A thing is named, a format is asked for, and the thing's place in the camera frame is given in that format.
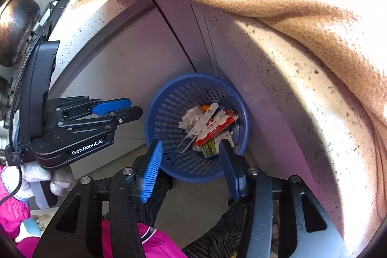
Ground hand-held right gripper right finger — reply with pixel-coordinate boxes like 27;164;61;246
218;139;347;258

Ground pink jacket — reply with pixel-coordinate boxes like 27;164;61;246
101;220;188;258

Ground crumpled clear plastic wrapper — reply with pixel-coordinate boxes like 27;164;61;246
179;106;204;130

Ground red white snack wrapper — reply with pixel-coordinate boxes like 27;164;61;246
195;108;240;147

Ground person's left hand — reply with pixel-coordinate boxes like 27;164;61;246
22;161;77;197

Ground blue plastic mesh basket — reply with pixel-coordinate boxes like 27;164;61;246
144;73;251;184

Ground grey kitchen cabinet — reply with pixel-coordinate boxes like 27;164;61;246
48;0;316;186

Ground white long plastic wrapper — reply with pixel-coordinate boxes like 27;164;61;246
177;103;219;154

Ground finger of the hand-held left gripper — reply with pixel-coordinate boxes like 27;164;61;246
56;106;143;133
48;96;132;117

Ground black frying pan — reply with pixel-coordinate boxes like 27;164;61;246
0;0;42;67

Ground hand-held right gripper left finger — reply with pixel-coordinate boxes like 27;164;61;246
32;140;164;258

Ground black braided cable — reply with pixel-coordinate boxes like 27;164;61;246
0;31;41;204

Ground black ribbed pants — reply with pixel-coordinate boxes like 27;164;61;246
128;176;253;258

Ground green wrapper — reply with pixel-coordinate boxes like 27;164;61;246
201;137;222;158

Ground person's left forearm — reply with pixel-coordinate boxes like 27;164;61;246
0;164;41;250

